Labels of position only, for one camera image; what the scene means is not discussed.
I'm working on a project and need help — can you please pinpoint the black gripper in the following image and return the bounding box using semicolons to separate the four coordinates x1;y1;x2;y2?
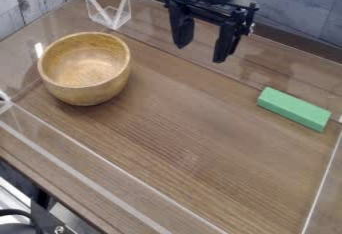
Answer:
166;0;259;63

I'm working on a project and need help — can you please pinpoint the green rectangular block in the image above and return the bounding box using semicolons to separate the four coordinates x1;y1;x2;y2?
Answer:
257;87;331;132

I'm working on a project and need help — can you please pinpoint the wooden bowl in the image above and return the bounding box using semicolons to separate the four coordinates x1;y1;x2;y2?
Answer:
37;32;131;106

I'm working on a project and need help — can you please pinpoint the clear acrylic corner bracket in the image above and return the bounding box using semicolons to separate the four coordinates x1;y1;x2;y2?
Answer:
86;0;131;30

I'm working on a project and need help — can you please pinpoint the black metal bracket with screw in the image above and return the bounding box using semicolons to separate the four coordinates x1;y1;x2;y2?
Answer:
31;201;77;234

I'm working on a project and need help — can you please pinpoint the black cable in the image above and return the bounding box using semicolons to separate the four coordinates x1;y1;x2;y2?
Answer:
0;208;33;222

